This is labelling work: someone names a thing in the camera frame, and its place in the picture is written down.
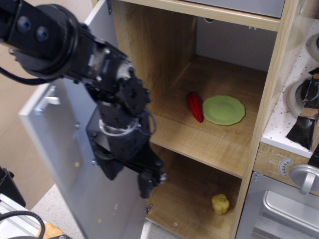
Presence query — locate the wooden toy kitchen cabinet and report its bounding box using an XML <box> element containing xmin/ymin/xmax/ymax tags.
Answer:
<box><xmin>106</xmin><ymin>0</ymin><xmax>319</xmax><ymax>239</ymax></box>

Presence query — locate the black braided cable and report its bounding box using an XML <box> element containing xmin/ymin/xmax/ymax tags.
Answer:
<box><xmin>0</xmin><ymin>211</ymin><xmax>46</xmax><ymax>239</ymax></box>

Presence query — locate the red toy chili pepper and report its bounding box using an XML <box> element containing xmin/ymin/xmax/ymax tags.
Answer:
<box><xmin>186</xmin><ymin>92</ymin><xmax>204</xmax><ymax>123</ymax></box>

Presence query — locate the grey toy fridge door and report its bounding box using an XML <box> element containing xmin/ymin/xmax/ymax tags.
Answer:
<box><xmin>17</xmin><ymin>0</ymin><xmax>150</xmax><ymax>239</ymax></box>

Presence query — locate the green toy plate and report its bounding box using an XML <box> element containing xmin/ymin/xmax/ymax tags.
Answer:
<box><xmin>202</xmin><ymin>95</ymin><xmax>246</xmax><ymax>125</ymax></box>

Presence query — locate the white speckled toy countertop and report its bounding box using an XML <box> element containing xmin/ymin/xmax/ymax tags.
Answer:
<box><xmin>261</xmin><ymin>19</ymin><xmax>319</xmax><ymax>158</ymax></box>

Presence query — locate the aluminium frame rail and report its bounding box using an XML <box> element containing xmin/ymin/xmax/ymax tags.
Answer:
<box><xmin>0</xmin><ymin>193</ymin><xmax>41</xmax><ymax>239</ymax></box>

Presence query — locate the grey freezer door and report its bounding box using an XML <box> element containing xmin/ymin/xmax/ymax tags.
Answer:
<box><xmin>189</xmin><ymin>0</ymin><xmax>285</xmax><ymax>18</ymax></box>

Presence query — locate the grey toy oven door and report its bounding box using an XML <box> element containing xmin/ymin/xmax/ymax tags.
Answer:
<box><xmin>236</xmin><ymin>172</ymin><xmax>319</xmax><ymax>239</ymax></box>

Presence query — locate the plywood board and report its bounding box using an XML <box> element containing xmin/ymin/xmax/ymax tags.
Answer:
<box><xmin>0</xmin><ymin>0</ymin><xmax>98</xmax><ymax>210</ymax></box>

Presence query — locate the silver oven knob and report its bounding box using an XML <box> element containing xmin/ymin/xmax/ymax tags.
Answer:
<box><xmin>289</xmin><ymin>164</ymin><xmax>319</xmax><ymax>196</ymax></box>

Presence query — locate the yellow toy bell pepper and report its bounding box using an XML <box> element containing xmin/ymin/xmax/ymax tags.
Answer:
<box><xmin>211</xmin><ymin>194</ymin><xmax>230</xmax><ymax>215</ymax></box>

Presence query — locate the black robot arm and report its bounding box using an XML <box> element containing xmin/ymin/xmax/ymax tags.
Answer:
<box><xmin>0</xmin><ymin>0</ymin><xmax>166</xmax><ymax>199</ymax></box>

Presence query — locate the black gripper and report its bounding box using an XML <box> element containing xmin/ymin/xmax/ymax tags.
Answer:
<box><xmin>86</xmin><ymin>109</ymin><xmax>166</xmax><ymax>199</ymax></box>

